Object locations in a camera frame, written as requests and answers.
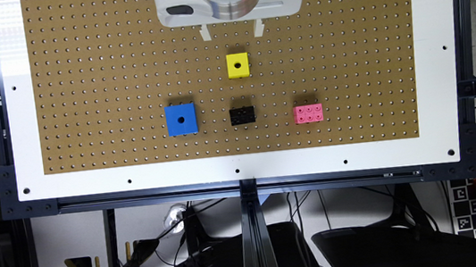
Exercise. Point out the black studded block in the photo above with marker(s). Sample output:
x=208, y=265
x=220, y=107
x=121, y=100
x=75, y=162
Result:
x=242, y=115

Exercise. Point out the black centre support beam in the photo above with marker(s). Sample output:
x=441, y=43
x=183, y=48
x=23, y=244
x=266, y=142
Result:
x=257, y=246

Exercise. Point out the blue cube with hole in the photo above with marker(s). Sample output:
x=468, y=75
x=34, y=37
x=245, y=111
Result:
x=181, y=119

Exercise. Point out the brown perforated pegboard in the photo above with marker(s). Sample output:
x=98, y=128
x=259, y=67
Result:
x=103, y=71

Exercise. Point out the pink studded block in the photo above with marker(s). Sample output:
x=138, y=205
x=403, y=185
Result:
x=308, y=113

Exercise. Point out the black and white marker board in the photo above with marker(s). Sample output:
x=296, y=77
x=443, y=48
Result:
x=462, y=199

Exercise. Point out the yellow cube with hole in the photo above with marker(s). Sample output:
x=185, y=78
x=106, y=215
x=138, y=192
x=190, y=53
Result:
x=237, y=65

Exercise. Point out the white cabinet panel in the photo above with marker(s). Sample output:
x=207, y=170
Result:
x=71, y=240

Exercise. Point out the white table panel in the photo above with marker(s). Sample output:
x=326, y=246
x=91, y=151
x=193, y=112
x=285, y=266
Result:
x=102, y=98

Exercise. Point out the black aluminium table frame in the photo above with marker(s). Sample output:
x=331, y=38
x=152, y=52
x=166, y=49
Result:
x=446, y=148

